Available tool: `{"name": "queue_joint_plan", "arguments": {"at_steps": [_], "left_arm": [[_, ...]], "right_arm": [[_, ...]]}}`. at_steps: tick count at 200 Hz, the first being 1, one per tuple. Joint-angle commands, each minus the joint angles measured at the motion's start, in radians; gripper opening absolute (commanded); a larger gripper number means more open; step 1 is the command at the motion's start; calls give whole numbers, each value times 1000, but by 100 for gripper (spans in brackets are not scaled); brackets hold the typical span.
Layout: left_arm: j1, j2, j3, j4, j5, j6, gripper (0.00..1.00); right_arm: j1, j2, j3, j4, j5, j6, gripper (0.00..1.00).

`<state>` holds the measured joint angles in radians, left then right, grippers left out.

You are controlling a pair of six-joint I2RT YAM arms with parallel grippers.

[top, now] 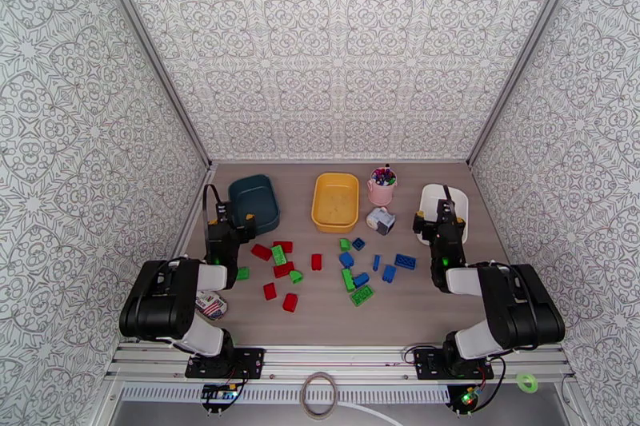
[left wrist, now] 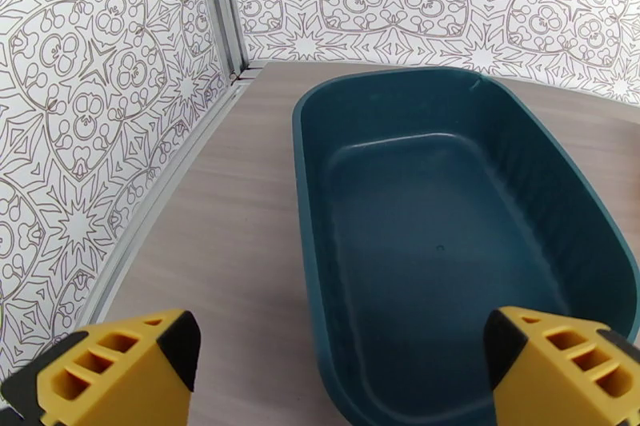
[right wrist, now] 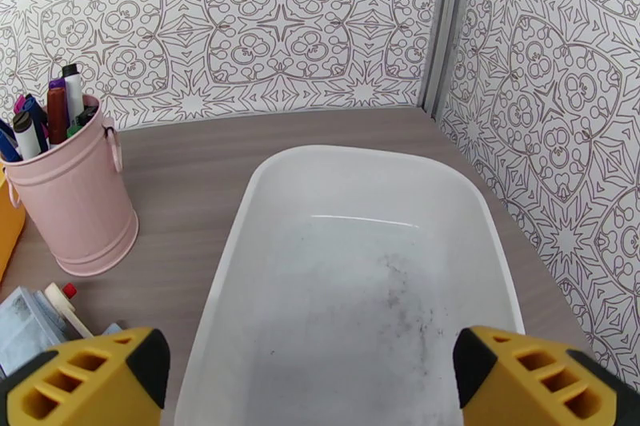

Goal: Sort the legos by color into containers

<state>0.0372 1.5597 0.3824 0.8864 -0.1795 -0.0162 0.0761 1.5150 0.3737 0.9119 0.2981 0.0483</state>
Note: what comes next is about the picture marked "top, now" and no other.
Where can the wide blue lego brick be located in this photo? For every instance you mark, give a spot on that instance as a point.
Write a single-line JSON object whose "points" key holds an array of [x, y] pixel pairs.
{"points": [[405, 261]]}

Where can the red lego brick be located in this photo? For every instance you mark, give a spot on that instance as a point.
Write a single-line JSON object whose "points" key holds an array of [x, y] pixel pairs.
{"points": [[283, 269], [283, 246], [316, 261], [261, 252], [290, 302], [270, 291]]}

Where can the dark blue lego brick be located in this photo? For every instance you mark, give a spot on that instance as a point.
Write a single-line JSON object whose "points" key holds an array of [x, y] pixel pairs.
{"points": [[358, 243]]}

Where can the wide green lego brick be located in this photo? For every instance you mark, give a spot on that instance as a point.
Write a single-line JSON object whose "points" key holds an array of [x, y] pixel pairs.
{"points": [[362, 295]]}

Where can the long green lego brick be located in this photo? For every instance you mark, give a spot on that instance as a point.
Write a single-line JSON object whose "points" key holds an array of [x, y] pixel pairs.
{"points": [[347, 281]]}

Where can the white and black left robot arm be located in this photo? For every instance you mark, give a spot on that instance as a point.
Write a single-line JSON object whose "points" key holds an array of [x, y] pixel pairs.
{"points": [[160, 304]]}

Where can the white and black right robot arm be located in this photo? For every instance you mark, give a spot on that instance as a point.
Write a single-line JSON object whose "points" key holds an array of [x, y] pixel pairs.
{"points": [[520, 309]]}

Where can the dark teal plastic container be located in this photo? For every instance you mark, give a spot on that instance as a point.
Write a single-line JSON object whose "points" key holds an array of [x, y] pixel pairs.
{"points": [[260, 205]]}

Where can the white plastic container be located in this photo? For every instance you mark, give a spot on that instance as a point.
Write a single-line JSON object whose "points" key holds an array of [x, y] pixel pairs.
{"points": [[430, 200]]}

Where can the white label roll dispenser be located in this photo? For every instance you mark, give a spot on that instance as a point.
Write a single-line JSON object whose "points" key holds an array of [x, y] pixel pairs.
{"points": [[380, 221]]}

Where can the pink metal cup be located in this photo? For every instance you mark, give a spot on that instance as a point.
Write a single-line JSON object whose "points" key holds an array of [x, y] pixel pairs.
{"points": [[382, 196]]}

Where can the flag print snack packet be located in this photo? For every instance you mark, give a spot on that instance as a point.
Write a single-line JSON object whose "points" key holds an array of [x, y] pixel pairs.
{"points": [[212, 307]]}

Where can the purple marker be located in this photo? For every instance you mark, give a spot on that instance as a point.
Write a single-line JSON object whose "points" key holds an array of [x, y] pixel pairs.
{"points": [[386, 172]]}

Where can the yellow plastic container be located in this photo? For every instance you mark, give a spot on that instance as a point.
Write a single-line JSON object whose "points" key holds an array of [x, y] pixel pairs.
{"points": [[335, 200]]}

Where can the circuit board with yellow connector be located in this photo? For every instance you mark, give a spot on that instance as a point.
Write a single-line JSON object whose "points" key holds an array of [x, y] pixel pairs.
{"points": [[218, 394]]}

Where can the circuit board with green light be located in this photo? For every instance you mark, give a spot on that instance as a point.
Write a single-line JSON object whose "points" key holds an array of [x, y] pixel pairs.
{"points": [[468, 397]]}

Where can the green tape roll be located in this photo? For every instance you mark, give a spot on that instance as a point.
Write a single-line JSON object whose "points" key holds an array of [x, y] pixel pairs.
{"points": [[519, 383]]}

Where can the perforated metal strip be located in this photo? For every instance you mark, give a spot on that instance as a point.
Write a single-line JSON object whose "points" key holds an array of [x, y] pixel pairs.
{"points": [[280, 393]]}

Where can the white tube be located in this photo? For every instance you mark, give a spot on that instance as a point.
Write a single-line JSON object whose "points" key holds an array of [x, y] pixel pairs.
{"points": [[367, 408]]}

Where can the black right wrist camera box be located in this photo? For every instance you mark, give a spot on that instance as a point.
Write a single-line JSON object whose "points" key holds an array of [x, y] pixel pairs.
{"points": [[445, 210]]}

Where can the aluminium side rail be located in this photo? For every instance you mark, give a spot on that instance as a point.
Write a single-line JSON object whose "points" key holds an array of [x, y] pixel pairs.
{"points": [[195, 215]]}

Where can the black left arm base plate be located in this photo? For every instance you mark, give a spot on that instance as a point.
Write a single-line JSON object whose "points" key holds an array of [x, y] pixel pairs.
{"points": [[247, 362]]}

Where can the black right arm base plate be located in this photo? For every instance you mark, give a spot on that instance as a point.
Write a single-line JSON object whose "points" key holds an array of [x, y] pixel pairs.
{"points": [[427, 364]]}

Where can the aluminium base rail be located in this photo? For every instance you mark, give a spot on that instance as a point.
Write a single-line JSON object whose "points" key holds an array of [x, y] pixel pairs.
{"points": [[340, 364]]}

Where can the aluminium corner post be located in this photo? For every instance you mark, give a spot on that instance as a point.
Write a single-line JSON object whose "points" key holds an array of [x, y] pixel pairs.
{"points": [[152, 52], [522, 52]]}

